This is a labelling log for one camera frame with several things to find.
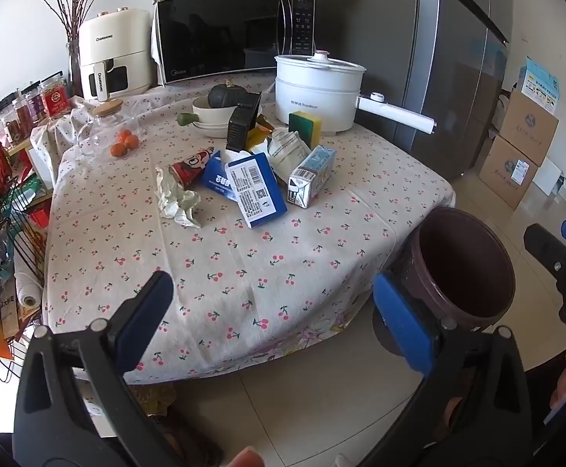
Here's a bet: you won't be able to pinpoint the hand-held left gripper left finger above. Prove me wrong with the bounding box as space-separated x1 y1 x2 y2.
13 271 225 467

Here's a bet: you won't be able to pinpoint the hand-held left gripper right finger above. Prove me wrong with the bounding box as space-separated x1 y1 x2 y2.
361 272 537 467

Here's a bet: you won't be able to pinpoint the brown plastic bin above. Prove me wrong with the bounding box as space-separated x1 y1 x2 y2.
373 207 516 356

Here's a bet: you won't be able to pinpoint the white tissue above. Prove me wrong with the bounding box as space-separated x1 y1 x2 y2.
154 165 203 228

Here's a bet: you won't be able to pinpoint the dark blue snack box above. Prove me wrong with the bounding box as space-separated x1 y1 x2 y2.
200 150 245 202

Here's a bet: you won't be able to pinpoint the red snack cup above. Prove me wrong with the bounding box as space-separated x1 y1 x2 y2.
169 148 216 190

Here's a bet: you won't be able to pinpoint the light blue milk carton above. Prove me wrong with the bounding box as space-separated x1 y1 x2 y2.
287 145 336 209

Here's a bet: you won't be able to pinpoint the blue box with white label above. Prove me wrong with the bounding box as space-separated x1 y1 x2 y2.
225 152 288 229

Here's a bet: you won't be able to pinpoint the yellow green sponge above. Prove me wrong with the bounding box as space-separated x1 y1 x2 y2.
289 111 323 149

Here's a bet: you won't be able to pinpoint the yellow snack wrapper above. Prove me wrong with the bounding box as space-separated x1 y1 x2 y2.
245 114 276 154

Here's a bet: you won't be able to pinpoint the person's right hand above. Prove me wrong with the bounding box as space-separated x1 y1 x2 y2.
550 335 566 409

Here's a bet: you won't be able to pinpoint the person's left hand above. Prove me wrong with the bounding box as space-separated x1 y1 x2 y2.
227 446 265 467

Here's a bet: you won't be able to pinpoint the white flat board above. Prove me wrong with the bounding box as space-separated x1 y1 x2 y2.
531 158 566 195

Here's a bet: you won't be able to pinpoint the cardboard box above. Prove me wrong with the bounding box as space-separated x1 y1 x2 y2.
499 90 560 169
478 135 539 211

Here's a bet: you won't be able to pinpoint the cherry print tablecloth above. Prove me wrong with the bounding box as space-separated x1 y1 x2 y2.
30 70 456 385

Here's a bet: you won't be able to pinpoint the blue white printed box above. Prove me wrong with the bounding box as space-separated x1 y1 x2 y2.
517 56 561 115

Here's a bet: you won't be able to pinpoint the grey refrigerator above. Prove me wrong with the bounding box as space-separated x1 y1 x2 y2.
312 0 510 181

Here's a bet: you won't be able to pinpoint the crumpled white bag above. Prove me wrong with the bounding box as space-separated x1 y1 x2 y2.
264 126 313 181

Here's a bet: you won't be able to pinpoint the glass jar with wooden lid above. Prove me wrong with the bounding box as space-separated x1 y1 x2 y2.
76 98 140 149

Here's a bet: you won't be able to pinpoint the white bowl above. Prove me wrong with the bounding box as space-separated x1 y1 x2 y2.
192 96 264 125

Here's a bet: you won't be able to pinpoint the black plastic box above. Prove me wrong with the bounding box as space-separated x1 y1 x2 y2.
227 91 263 153

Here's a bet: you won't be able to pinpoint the white electric pot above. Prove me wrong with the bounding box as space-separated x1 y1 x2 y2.
274 50 437 138

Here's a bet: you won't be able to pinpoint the red label jar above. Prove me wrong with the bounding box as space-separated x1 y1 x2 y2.
40 78 70 118

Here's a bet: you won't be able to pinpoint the green pumpkin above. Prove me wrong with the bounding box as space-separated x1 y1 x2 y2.
208 79 250 109

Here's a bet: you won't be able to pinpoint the glass vase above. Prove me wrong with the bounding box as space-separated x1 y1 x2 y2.
68 39 85 98

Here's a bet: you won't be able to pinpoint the white air fryer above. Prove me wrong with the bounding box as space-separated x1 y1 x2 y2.
79 7 152 100

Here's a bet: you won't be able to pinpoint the black microwave oven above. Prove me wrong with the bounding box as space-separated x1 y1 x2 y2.
154 0 315 86

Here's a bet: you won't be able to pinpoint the dry branches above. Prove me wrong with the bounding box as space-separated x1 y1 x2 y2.
37 0 106 44

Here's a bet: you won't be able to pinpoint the white string roll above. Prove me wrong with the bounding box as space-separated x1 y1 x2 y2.
14 272 43 308

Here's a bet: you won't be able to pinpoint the black wire rack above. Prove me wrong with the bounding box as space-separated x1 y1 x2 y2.
0 102 55 365

